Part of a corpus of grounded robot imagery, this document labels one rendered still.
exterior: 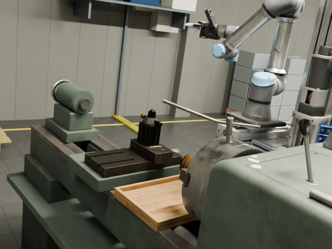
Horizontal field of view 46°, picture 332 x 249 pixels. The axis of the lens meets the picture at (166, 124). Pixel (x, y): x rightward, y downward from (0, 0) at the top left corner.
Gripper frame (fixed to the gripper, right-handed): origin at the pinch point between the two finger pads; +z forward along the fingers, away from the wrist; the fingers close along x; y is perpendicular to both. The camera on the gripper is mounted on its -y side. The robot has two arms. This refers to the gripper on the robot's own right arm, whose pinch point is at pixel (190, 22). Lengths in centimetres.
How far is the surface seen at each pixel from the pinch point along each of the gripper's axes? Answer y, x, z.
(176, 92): 159, 297, 205
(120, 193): 55, -101, -36
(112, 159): 49, -89, -21
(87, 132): 58, -62, 24
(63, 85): 37, -60, 45
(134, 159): 50, -81, -27
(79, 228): 92, -94, -3
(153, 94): 162, 266, 227
